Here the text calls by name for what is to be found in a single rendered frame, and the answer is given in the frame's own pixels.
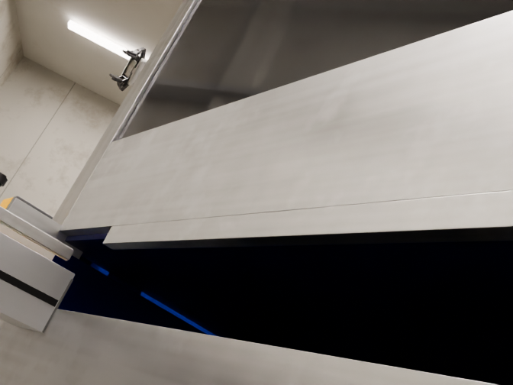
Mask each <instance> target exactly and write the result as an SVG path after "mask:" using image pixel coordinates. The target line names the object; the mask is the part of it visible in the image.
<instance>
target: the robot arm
mask: <svg viewBox="0 0 513 385"><path fill-rule="evenodd" d="M122 52H123V53H125V54H126V55H128V56H129V57H131V58H130V59H129V61H128V63H127V65H126V67H125V68H124V71H123V72H122V74H121V76H116V75H114V74H111V73H110V74H109V76H110V77H112V78H111V79H112V80H114V81H116V82H117V85H118V88H119V89H120V90H121V91H124V90H125V89H126V88H127V87H128V86H129V85H131V86H132V85H133V84H134V82H135V80H136V79H137V77H138V76H139V74H140V72H141V70H142V69H143V68H144V65H145V64H146V62H147V60H146V59H145V54H146V49H145V48H144V47H142V48H140V49H138V48H137V49H136V50H134V51H130V50H127V51H126V50H122ZM139 54H140V56H139Z"/></svg>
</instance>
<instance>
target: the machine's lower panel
mask: <svg viewBox="0 0 513 385"><path fill-rule="evenodd" d="M0 385H498V384H493V383H486V382H481V381H476V380H467V379H463V378H459V377H450V376H445V375H440V374H433V373H428V372H423V371H418V370H410V369H405V368H400V367H392V366H388V365H383V364H374V363H370V362H365V361H357V360H352V359H347V358H342V357H335V356H330V355H325V354H316V353H312V352H307V351H299V350H294V349H290V348H281V347H276V346H272V345H264V344H259V343H254V342H249V341H241V340H237V339H232V338H223V337H218V336H214V335H206V334H201V333H196V332H188V331H183V330H178V329H174V328H165V327H161V326H156V325H148V324H143V323H139V322H130V321H125V320H120V319H113V318H108V317H103V316H98V315H90V314H85V313H81V312H72V311H67V310H63V309H57V310H56V311H55V313H54V315H53V317H52V319H51V320H50V322H49V324H48V326H47V328H46V329H45V331H44V333H42V332H36V331H32V330H30V329H26V328H21V327H18V326H16V325H12V324H10V323H7V322H5V323H4V325H3V326H2V328H1V329H0Z"/></svg>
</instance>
